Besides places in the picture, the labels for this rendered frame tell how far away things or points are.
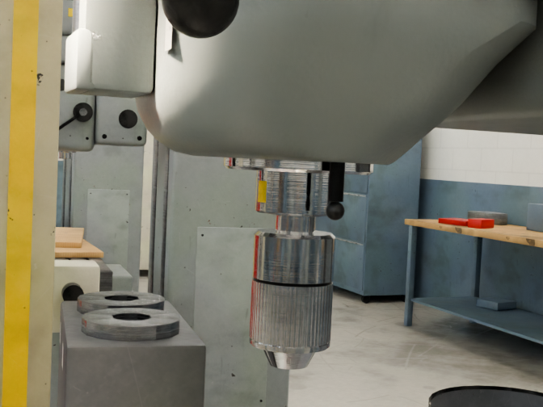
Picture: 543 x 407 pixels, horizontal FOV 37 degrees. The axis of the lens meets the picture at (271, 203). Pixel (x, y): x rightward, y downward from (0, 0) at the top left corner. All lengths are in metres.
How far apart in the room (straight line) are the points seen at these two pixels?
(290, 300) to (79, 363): 0.30
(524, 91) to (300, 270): 0.16
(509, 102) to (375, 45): 0.12
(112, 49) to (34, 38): 1.76
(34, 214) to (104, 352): 1.47
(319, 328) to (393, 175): 7.36
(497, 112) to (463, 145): 7.14
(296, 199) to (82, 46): 0.14
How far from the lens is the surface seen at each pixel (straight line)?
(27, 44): 2.17
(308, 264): 0.45
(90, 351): 0.72
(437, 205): 7.91
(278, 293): 0.45
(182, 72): 0.40
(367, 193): 7.72
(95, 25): 0.42
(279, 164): 0.43
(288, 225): 0.46
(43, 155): 2.16
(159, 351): 0.72
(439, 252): 7.87
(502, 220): 6.77
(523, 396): 2.75
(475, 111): 0.51
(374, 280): 7.82
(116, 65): 0.42
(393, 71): 0.40
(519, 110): 0.48
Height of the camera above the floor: 1.31
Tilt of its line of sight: 3 degrees down
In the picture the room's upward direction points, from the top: 3 degrees clockwise
